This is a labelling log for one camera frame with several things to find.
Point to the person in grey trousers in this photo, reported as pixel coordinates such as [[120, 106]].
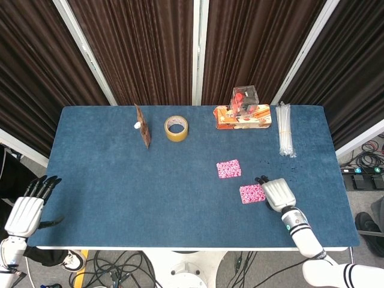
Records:
[[369, 225]]

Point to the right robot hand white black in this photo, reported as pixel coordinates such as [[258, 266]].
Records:
[[279, 195]]

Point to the person in black clothes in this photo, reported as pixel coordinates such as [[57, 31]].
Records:
[[13, 177]]

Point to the clear box with red items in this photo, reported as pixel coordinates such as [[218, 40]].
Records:
[[244, 99]]

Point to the white partition rail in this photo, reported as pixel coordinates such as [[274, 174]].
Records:
[[360, 138], [21, 147]]

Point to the pink patterned card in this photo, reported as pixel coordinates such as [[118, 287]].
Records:
[[228, 169]]

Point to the blue table mat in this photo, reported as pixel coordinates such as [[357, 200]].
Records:
[[150, 186]]

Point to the black foot pedal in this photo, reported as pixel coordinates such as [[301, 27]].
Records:
[[359, 181], [378, 181]]

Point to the yellow packing tape roll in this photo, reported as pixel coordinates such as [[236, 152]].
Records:
[[176, 136]]

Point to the white partition post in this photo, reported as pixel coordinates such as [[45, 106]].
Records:
[[306, 51], [84, 51], [199, 51]]

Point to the brown pleated curtain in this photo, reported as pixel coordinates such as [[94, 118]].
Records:
[[138, 51], [255, 45], [36, 75], [351, 69]]

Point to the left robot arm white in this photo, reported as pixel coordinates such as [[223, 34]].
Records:
[[10, 255]]

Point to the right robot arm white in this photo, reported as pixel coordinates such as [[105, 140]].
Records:
[[306, 240]]

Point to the brown spout pouch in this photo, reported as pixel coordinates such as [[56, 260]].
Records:
[[144, 129]]

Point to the orange biscuit box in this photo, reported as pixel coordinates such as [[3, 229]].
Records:
[[240, 123]]

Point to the bundle of clear straws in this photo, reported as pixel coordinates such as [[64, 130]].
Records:
[[284, 132]]

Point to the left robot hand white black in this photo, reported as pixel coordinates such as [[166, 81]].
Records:
[[22, 214]]

